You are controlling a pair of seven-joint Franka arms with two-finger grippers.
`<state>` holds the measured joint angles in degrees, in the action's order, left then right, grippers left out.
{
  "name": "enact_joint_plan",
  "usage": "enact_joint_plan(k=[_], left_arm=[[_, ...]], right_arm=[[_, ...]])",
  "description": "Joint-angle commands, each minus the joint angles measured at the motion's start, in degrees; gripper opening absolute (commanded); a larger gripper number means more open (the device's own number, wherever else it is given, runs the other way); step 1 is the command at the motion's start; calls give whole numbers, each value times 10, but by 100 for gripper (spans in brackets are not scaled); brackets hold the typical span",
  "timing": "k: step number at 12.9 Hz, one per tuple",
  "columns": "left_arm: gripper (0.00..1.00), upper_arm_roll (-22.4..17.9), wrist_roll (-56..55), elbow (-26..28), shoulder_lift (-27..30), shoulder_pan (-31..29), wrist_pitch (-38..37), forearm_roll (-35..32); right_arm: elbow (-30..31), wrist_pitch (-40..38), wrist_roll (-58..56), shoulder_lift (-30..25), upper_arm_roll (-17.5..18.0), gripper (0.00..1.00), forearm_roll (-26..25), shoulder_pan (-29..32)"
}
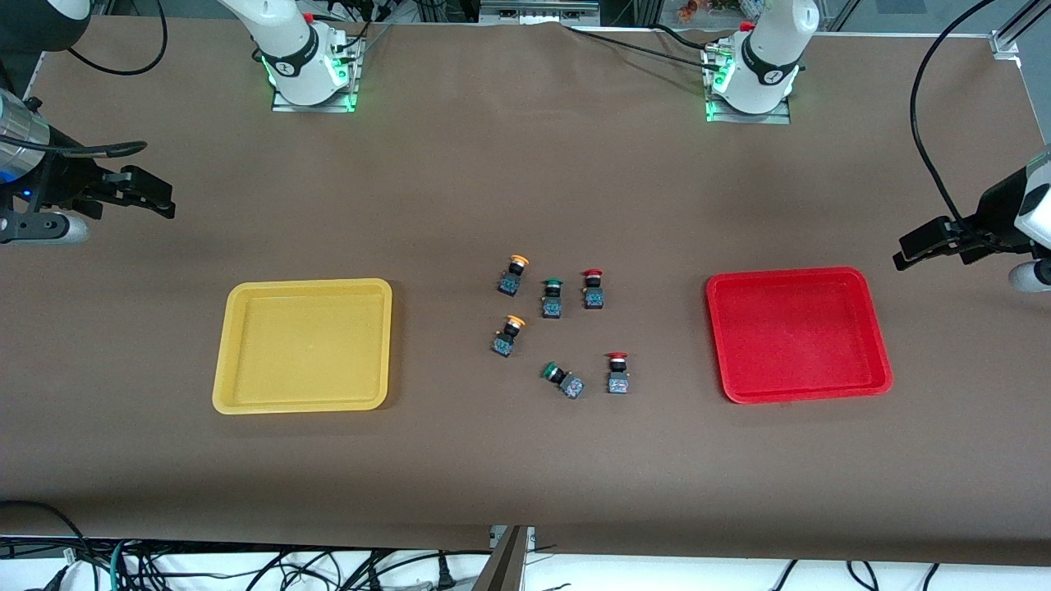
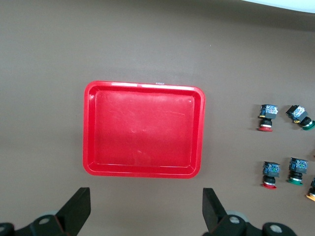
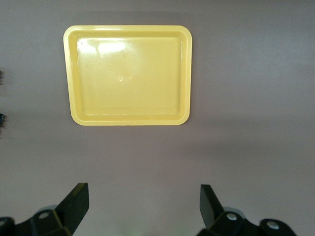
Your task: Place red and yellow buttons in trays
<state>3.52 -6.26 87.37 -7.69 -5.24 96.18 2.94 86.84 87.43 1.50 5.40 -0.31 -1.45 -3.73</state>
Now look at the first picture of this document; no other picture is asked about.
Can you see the yellow plastic tray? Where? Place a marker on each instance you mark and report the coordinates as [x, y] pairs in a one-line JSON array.
[[304, 346]]

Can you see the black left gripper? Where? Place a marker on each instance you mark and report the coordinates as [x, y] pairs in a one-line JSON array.
[[992, 215]]

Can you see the green mushroom push button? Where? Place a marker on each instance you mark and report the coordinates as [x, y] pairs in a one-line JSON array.
[[552, 302], [566, 382]]

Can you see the aluminium frame profile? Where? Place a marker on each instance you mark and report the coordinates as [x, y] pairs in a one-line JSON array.
[[1014, 33]]

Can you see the grey metal box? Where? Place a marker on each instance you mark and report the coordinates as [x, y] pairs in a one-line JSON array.
[[538, 11]]

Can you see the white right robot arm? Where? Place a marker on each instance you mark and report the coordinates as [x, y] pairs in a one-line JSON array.
[[296, 57]]

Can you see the red plastic tray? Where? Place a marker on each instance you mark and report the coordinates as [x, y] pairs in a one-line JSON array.
[[796, 335]]

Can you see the yellow mushroom push button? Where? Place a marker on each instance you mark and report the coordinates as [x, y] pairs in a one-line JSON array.
[[506, 338], [511, 279]]

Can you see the brown table mat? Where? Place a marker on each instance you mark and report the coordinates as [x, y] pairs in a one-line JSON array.
[[525, 180]]

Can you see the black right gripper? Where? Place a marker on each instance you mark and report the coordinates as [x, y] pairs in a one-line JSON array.
[[59, 182]]

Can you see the red mushroom push button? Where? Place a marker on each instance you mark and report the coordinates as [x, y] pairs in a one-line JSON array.
[[593, 291], [618, 377]]

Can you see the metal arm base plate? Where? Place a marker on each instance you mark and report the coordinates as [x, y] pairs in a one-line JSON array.
[[780, 115], [283, 100]]

